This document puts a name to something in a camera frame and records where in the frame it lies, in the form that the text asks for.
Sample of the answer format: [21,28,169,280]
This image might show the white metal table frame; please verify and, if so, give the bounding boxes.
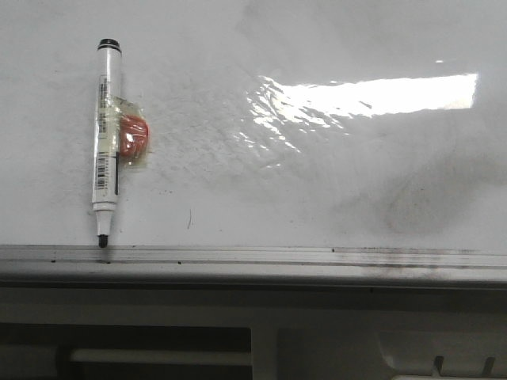
[1,287,506,379]

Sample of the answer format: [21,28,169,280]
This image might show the white whiteboard with aluminium frame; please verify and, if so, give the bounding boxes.
[1,1,506,287]

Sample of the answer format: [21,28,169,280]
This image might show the white black whiteboard marker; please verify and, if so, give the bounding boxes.
[92,38,150,249]

